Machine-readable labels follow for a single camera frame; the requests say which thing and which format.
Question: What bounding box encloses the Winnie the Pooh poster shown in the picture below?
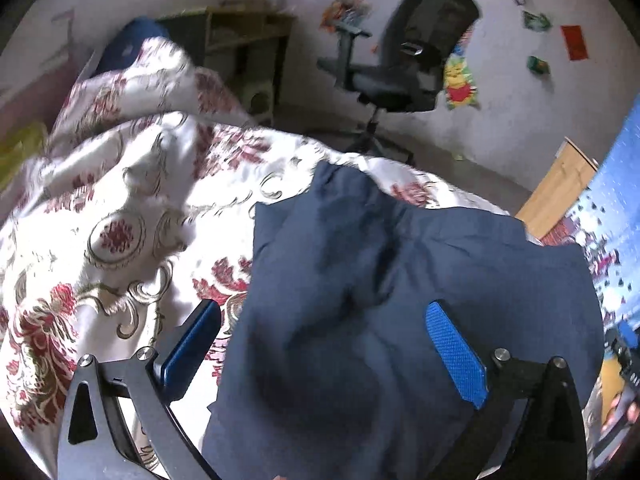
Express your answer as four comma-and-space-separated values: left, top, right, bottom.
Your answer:
444, 54, 480, 110

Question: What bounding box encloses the blue red wall tapestry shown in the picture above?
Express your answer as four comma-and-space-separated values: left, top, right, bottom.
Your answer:
542, 102, 639, 479

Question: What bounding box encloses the light wooden board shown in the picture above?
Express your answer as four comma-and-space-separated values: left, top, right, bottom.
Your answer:
516, 138, 598, 240

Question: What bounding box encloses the blue cloth bundle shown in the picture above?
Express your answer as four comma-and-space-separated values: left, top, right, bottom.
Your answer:
93, 16, 169, 76

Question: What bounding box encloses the wooden desk with shelf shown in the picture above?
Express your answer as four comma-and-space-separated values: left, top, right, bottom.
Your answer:
157, 6, 296, 108

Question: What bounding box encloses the yellow green plastic bag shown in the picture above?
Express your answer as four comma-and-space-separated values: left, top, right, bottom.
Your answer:
1, 122, 49, 192

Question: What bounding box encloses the floral white red bedding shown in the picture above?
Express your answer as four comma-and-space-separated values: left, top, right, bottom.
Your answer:
1, 38, 491, 478

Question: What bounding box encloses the green wall ornament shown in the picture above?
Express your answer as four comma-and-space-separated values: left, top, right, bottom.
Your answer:
526, 55, 550, 77

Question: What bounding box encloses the dark blue puffer jacket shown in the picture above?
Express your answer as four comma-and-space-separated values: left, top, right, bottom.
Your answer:
202, 162, 603, 479

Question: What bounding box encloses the black mesh office chair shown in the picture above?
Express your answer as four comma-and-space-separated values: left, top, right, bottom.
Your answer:
317, 0, 480, 166

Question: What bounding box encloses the red paper on wall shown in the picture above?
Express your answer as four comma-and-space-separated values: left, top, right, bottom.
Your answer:
561, 25, 589, 61

